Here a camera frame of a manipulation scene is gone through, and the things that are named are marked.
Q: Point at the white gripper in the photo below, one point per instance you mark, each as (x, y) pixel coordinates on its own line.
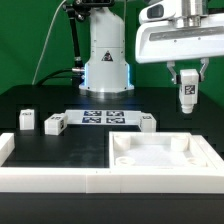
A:
(162, 42)

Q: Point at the white square tabletop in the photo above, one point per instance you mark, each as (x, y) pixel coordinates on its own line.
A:
(156, 150)

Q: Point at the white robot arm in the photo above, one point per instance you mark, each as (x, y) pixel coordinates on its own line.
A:
(107, 72)

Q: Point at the white U-shaped fence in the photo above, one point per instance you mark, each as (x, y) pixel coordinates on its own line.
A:
(111, 180)

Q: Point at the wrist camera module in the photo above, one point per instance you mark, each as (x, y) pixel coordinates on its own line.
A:
(163, 10)

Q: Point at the black camera stand pole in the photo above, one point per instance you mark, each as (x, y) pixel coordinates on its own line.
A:
(78, 11)

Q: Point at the white marker base plate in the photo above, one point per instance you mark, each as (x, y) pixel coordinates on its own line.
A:
(103, 117)

